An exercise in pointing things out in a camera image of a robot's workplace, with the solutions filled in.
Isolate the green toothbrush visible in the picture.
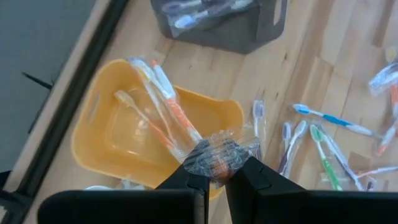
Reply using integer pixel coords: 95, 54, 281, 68
309, 123, 343, 191

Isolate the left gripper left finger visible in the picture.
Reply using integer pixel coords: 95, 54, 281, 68
37, 139, 211, 224

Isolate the grey translucent plastic bin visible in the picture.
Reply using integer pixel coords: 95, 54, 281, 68
150, 0, 289, 55

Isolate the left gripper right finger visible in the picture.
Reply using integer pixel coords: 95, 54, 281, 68
225, 155, 398, 224

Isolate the white plastic bin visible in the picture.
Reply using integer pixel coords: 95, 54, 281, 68
83, 179, 147, 191

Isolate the orange plastic bin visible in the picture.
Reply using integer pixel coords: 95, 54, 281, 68
70, 58, 246, 200

